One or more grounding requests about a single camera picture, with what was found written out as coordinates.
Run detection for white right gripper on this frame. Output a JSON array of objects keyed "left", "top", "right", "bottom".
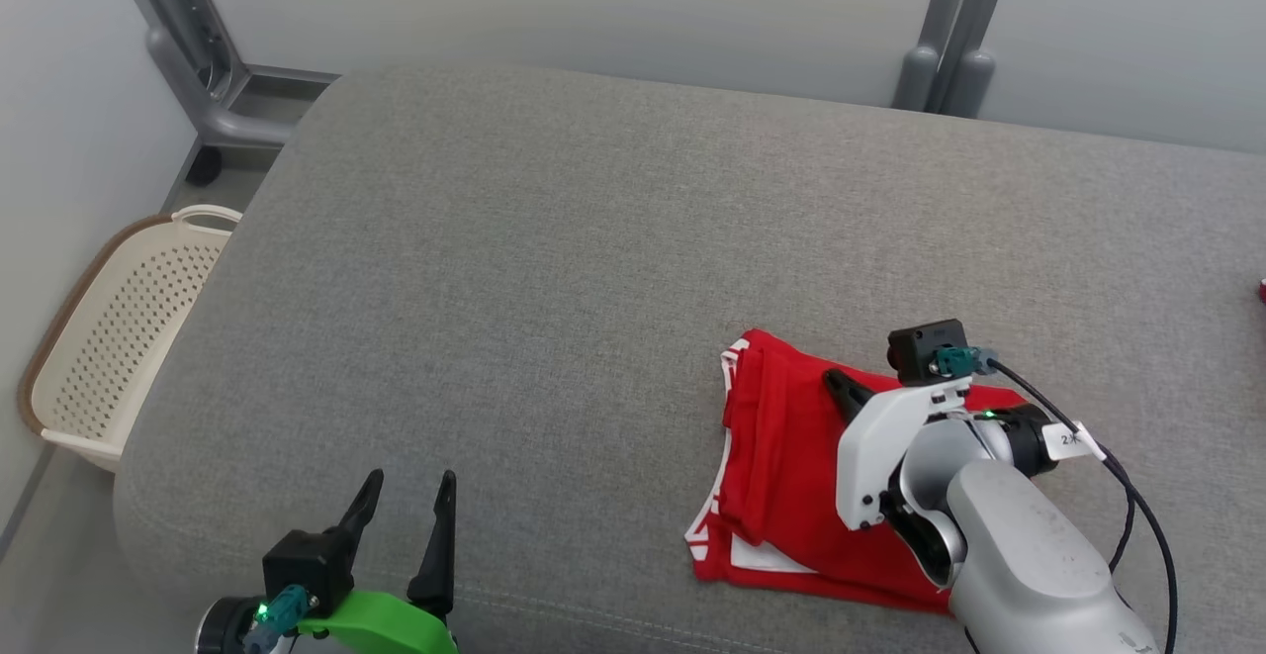
[{"left": 823, "top": 368, "right": 975, "bottom": 532}]

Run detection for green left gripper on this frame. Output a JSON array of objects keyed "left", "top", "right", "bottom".
[{"left": 297, "top": 469, "right": 458, "bottom": 654}]

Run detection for red white jersey shirt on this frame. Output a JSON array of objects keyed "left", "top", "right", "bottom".
[{"left": 684, "top": 327, "right": 1030, "bottom": 615}]

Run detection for cream perforated laundry basket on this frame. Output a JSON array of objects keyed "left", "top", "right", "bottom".
[{"left": 18, "top": 204, "right": 243, "bottom": 474}]

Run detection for small white cable label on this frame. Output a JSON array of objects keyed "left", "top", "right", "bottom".
[{"left": 1043, "top": 421, "right": 1107, "bottom": 463}]

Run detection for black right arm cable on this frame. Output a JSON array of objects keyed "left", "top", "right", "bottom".
[{"left": 935, "top": 345, "right": 1183, "bottom": 654}]

